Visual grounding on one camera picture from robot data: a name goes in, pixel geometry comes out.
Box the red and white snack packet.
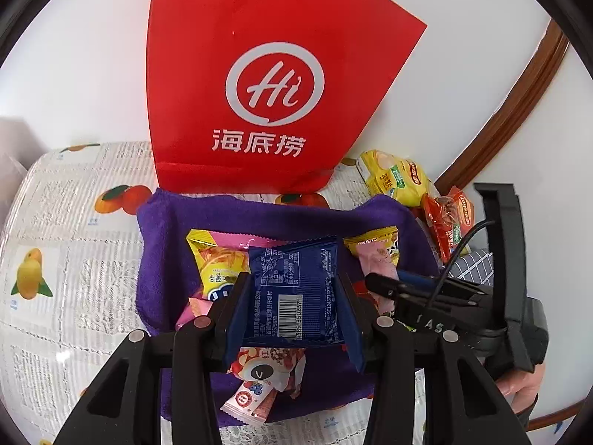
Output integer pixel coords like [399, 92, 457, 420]
[230, 345, 307, 399]

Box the red chip bag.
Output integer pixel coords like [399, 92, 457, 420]
[419, 185, 476, 265]

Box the fruit print tablecloth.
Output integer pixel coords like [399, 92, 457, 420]
[0, 141, 441, 445]

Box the red paper bag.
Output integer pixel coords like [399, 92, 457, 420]
[146, 0, 428, 195]

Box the person's right forearm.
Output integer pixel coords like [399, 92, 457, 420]
[511, 393, 541, 433]

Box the yellow chip bag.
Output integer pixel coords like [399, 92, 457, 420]
[356, 149, 434, 206]

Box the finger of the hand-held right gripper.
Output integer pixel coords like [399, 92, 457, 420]
[395, 270, 488, 296]
[365, 273, 464, 309]

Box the grey checked cloth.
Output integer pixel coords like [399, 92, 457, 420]
[440, 249, 494, 284]

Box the black cable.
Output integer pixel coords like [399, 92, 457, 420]
[428, 219, 497, 309]

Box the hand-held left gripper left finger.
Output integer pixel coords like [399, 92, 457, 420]
[53, 273, 253, 445]

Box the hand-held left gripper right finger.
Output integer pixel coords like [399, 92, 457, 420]
[336, 276, 533, 445]

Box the white plastic bag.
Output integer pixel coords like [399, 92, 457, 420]
[0, 116, 29, 186]

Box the purple towel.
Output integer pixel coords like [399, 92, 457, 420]
[136, 188, 441, 428]

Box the brown wooden door frame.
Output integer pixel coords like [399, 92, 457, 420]
[435, 19, 570, 191]

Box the small pink snack packet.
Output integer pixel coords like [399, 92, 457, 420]
[175, 297, 214, 331]

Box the person's right hand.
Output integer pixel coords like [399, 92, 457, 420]
[498, 362, 547, 400]

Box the pink stick snack packet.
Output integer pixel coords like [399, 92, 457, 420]
[220, 378, 279, 424]

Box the blue snack packet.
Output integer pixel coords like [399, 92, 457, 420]
[241, 234, 346, 347]

